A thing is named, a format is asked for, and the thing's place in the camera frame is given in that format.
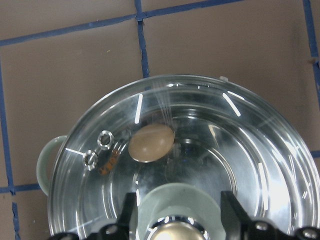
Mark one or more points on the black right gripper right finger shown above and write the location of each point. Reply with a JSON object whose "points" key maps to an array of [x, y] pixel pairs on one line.
{"points": [[239, 226]]}

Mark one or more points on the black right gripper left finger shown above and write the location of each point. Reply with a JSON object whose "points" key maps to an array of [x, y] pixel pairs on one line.
{"points": [[125, 226]]}

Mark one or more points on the brown egg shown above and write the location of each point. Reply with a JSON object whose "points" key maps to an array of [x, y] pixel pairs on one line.
{"points": [[151, 142]]}

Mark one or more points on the glass pot lid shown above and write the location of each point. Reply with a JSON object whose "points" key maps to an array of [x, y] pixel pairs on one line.
{"points": [[180, 162]]}

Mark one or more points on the pale green electric pot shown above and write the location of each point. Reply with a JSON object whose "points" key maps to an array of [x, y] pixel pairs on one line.
{"points": [[45, 162]]}

